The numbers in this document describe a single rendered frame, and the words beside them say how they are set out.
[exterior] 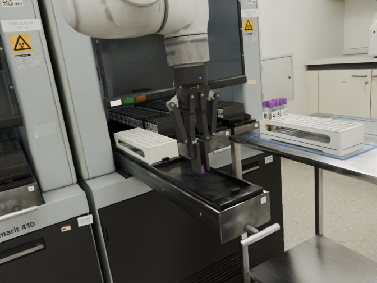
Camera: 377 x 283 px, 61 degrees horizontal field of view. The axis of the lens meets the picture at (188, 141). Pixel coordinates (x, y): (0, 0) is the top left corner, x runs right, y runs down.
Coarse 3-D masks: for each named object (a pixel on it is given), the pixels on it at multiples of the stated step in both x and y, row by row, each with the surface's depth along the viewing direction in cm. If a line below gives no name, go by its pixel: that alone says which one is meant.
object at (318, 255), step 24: (360, 120) 110; (240, 144) 105; (264, 144) 96; (288, 144) 93; (240, 168) 112; (336, 168) 74; (360, 168) 71; (240, 240) 119; (312, 240) 137; (264, 264) 126; (288, 264) 124; (312, 264) 122; (336, 264) 121; (360, 264) 119
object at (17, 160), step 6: (6, 156) 94; (12, 156) 94; (18, 156) 94; (24, 156) 95; (0, 162) 92; (6, 162) 93; (12, 162) 94; (18, 162) 95; (24, 162) 96; (0, 168) 93; (6, 168) 93; (12, 168) 94; (18, 168) 95; (24, 168) 96; (0, 174) 93; (6, 174) 94; (12, 174) 94
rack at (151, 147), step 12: (120, 132) 116; (132, 132) 114; (144, 132) 112; (120, 144) 114; (132, 144) 100; (144, 144) 95; (156, 144) 94; (168, 144) 94; (144, 156) 103; (156, 156) 92; (168, 156) 94
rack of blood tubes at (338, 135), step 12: (264, 120) 101; (276, 120) 98; (288, 120) 96; (300, 120) 95; (312, 120) 92; (324, 120) 92; (336, 120) 89; (264, 132) 102; (276, 132) 99; (288, 132) 98; (300, 132) 96; (312, 132) 98; (324, 132) 82; (336, 132) 79; (348, 132) 79; (360, 132) 82; (300, 144) 90; (324, 144) 83; (336, 144) 80; (348, 144) 80; (360, 144) 83
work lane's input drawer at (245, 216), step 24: (144, 168) 92; (168, 168) 90; (168, 192) 80; (192, 192) 71; (216, 192) 72; (240, 192) 67; (264, 192) 69; (216, 216) 63; (240, 216) 65; (264, 216) 69
